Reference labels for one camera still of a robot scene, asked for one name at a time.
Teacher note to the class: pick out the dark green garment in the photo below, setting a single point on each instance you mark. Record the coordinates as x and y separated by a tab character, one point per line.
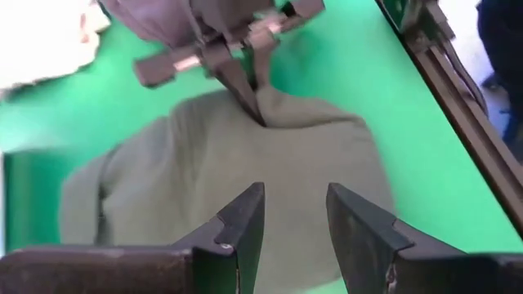
204	163

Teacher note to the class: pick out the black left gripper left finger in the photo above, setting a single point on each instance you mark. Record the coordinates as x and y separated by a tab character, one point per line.
241	237

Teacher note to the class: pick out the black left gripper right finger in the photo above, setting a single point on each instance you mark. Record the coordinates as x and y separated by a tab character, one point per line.
359	237

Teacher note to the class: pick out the cream folded garment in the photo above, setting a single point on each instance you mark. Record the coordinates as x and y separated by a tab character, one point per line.
41	41

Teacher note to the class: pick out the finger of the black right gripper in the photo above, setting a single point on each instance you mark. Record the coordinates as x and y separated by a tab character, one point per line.
263	61
241	92

